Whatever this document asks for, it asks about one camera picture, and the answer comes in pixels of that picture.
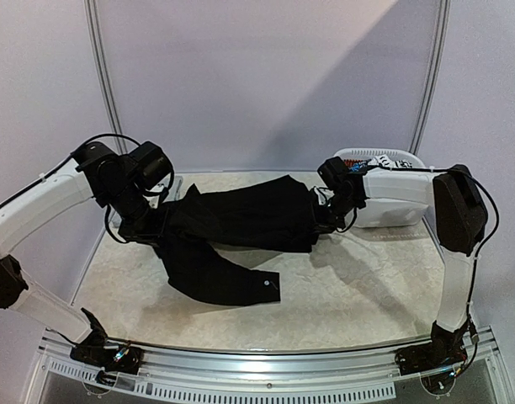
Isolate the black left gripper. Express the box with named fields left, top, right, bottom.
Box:
left=104, top=181, right=173, bottom=247

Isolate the grey t-shirt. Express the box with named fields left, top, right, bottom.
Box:
left=151, top=175, right=183, bottom=208

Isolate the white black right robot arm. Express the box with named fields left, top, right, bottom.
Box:
left=317, top=157, right=488, bottom=367

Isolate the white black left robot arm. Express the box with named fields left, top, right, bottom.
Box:
left=0, top=136, right=174, bottom=365

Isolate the translucent white laundry basket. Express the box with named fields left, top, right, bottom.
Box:
left=334, top=148, right=427, bottom=228

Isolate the navy printed garment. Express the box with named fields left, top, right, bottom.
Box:
left=342, top=159, right=373, bottom=173

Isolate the black white striped garment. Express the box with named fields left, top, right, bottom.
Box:
left=367, top=154, right=413, bottom=169

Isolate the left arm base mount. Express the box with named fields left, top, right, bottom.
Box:
left=70, top=335, right=144, bottom=375

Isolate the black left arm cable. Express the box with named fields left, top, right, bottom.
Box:
left=0, top=133, right=177, bottom=245

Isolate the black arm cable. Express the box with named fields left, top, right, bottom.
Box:
left=362, top=163, right=501, bottom=338
left=0, top=133, right=177, bottom=245

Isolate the aluminium front rail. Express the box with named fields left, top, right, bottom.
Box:
left=26, top=327, right=515, bottom=403

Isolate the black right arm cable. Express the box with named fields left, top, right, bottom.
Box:
left=362, top=163, right=501, bottom=338

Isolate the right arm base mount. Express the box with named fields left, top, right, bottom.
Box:
left=395, top=339, right=478, bottom=378

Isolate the aluminium left corner post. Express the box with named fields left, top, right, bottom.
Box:
left=83, top=0, right=130, bottom=153

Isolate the aluminium corner post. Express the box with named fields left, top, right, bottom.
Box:
left=408, top=0, right=451, bottom=155
left=83, top=0, right=130, bottom=153

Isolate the aluminium right corner post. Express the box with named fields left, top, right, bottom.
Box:
left=408, top=0, right=451, bottom=155

